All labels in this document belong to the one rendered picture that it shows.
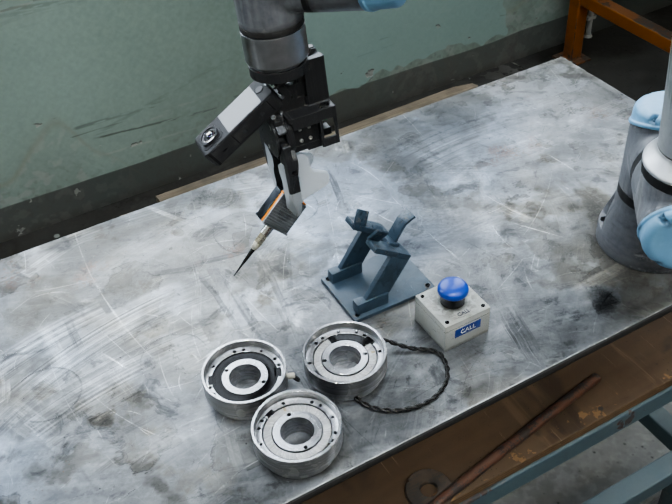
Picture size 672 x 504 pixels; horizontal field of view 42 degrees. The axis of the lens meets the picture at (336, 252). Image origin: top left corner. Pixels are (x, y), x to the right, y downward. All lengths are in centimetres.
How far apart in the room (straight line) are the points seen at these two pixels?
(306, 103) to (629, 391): 72
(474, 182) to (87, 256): 61
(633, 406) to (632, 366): 7
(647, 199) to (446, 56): 215
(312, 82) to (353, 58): 191
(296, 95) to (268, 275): 31
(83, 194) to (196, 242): 146
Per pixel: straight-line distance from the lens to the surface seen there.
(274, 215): 114
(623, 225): 129
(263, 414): 106
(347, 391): 108
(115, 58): 261
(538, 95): 166
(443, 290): 113
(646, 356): 154
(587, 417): 143
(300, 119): 106
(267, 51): 101
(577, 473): 205
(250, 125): 106
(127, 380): 117
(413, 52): 310
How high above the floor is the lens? 165
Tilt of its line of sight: 41 degrees down
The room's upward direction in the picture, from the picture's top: 4 degrees counter-clockwise
